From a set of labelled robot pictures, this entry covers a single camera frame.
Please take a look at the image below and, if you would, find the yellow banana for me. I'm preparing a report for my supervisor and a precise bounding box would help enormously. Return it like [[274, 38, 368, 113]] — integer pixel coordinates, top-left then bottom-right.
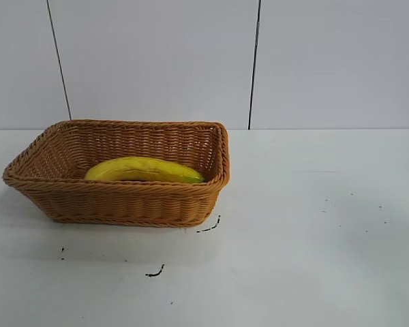
[[84, 155, 206, 184]]

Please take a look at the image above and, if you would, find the brown woven wicker basket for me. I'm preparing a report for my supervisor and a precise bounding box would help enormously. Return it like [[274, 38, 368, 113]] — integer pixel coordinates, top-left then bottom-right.
[[2, 119, 231, 228]]

